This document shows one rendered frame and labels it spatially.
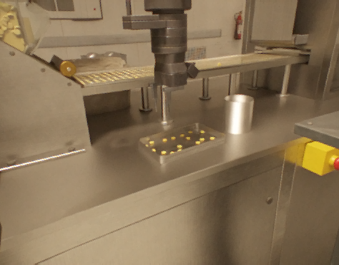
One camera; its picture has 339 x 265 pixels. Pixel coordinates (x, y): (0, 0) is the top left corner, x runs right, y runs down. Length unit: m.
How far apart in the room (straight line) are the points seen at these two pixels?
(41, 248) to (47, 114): 0.30
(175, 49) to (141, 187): 0.28
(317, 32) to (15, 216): 1.04
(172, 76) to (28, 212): 0.36
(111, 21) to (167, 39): 4.14
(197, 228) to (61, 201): 0.31
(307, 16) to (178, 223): 0.87
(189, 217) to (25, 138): 0.41
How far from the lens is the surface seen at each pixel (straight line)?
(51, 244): 0.51
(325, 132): 0.48
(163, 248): 0.63
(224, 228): 0.72
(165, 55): 0.53
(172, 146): 0.65
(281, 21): 1.13
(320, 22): 1.12
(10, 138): 0.68
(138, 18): 0.50
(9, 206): 0.55
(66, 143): 0.70
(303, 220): 1.00
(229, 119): 0.73
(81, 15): 4.53
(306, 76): 1.14
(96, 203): 0.49
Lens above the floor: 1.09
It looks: 23 degrees down
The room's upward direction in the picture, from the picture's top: 2 degrees counter-clockwise
